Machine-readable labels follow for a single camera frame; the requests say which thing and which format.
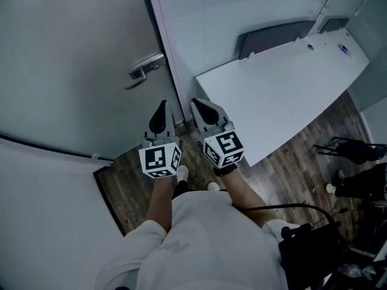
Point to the person's white shoe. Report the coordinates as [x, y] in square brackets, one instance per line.
[182, 173]
[213, 186]

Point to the person's left white shoe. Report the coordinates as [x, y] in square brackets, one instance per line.
[182, 173]

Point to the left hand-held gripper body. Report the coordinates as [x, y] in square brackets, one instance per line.
[154, 159]

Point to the black desk divider panel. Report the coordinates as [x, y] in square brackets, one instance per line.
[332, 24]
[272, 39]

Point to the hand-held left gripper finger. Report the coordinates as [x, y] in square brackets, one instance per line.
[156, 119]
[169, 122]

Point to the small blue and white object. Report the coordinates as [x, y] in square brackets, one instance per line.
[344, 49]

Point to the long white desk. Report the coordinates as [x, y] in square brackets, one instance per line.
[272, 95]

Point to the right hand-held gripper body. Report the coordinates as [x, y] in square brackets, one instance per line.
[223, 145]

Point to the plain frosted wall panel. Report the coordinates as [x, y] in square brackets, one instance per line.
[375, 71]

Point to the person's black trousers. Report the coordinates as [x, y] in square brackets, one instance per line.
[180, 189]

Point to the person's left forearm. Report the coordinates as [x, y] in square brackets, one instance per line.
[158, 198]

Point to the black baseboard strip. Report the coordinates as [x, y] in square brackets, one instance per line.
[106, 198]

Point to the person's white shirt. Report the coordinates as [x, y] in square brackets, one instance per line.
[211, 246]

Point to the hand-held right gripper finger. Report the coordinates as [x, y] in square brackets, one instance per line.
[198, 118]
[216, 112]

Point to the person's right white shoe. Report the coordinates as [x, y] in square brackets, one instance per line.
[213, 186]

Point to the person's right forearm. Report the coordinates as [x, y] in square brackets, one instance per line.
[239, 192]

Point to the black folding chair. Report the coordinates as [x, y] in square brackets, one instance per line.
[353, 151]

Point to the black wristband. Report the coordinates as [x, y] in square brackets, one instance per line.
[225, 171]

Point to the frosted glass door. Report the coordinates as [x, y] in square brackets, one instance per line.
[75, 56]

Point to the metal door frame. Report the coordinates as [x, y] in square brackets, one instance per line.
[169, 41]

